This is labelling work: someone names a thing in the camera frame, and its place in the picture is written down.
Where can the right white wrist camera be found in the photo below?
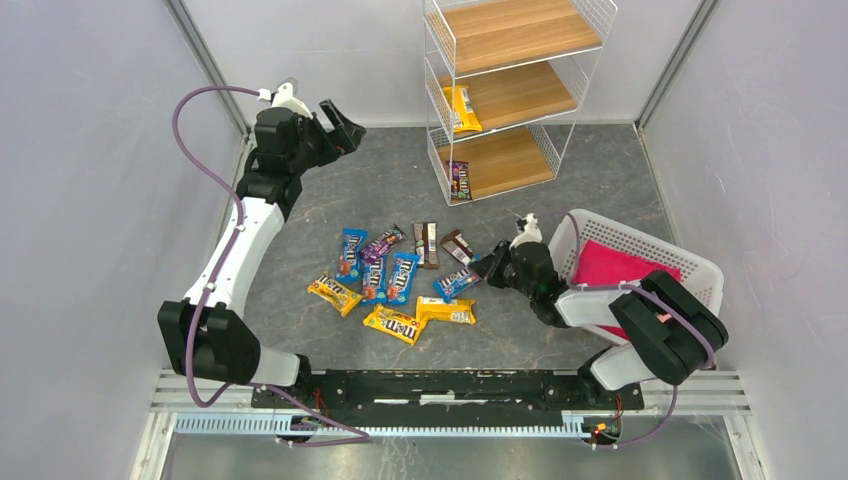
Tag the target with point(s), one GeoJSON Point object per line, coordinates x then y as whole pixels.
{"type": "Point", "coordinates": [527, 231]}

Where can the blue candy bag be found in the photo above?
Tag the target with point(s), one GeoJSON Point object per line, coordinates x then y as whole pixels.
{"type": "Point", "coordinates": [374, 282]}
{"type": "Point", "coordinates": [349, 263]}
{"type": "Point", "coordinates": [402, 277]}
{"type": "Point", "coordinates": [452, 285]}

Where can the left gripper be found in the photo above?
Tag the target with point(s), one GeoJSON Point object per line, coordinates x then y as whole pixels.
{"type": "Point", "coordinates": [332, 130]}

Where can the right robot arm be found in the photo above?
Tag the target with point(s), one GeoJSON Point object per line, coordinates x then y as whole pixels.
{"type": "Point", "coordinates": [671, 334]}

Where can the middle wooden shelf board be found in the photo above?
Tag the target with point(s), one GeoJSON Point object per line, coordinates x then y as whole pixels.
{"type": "Point", "coordinates": [512, 97]}

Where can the purple candy bag on shelf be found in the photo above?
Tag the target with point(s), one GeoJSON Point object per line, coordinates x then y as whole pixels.
{"type": "Point", "coordinates": [460, 189]}

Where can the yellow candy bag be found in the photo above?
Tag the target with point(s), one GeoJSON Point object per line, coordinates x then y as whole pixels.
{"type": "Point", "coordinates": [343, 299]}
{"type": "Point", "coordinates": [395, 323]}
{"type": "Point", "coordinates": [458, 311]}
{"type": "Point", "coordinates": [463, 116]}

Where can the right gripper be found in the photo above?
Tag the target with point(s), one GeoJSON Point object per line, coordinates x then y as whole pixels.
{"type": "Point", "coordinates": [497, 266]}

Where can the purple candy bag on floor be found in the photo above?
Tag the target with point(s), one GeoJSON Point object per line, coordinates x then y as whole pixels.
{"type": "Point", "coordinates": [380, 246]}

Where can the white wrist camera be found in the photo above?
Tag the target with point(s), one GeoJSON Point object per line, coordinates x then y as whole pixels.
{"type": "Point", "coordinates": [527, 231]}
{"type": "Point", "coordinates": [285, 96]}

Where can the top wooden shelf board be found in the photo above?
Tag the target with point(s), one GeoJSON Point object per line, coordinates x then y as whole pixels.
{"type": "Point", "coordinates": [474, 37]}

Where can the wooden shelf board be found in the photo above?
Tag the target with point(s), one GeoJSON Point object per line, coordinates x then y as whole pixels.
{"type": "Point", "coordinates": [512, 97]}
{"type": "Point", "coordinates": [497, 163]}
{"type": "Point", "coordinates": [474, 37]}

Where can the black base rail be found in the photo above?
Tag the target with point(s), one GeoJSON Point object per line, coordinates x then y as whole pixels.
{"type": "Point", "coordinates": [458, 398]}

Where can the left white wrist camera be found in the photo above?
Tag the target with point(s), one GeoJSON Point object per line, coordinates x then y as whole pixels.
{"type": "Point", "coordinates": [285, 96]}

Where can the bottom wooden shelf board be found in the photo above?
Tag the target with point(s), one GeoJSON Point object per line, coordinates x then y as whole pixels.
{"type": "Point", "coordinates": [497, 163]}

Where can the yellow candy bag bottom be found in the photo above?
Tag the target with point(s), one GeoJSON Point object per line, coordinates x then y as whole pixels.
{"type": "Point", "coordinates": [395, 323]}

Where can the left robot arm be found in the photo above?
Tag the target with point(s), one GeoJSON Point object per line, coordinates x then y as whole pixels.
{"type": "Point", "coordinates": [204, 333]}

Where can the yellow candy bag top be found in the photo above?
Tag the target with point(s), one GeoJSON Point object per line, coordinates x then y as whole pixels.
{"type": "Point", "coordinates": [463, 116]}

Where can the brown candy bar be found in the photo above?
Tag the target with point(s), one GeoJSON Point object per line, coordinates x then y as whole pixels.
{"type": "Point", "coordinates": [458, 247]}
{"type": "Point", "coordinates": [426, 245]}

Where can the pink cloth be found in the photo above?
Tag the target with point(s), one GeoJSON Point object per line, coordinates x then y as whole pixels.
{"type": "Point", "coordinates": [600, 265]}

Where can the white wire shelf rack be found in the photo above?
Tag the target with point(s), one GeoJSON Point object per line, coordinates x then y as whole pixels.
{"type": "Point", "coordinates": [499, 73]}

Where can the white plastic basket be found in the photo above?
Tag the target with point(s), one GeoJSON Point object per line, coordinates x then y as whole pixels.
{"type": "Point", "coordinates": [701, 277]}

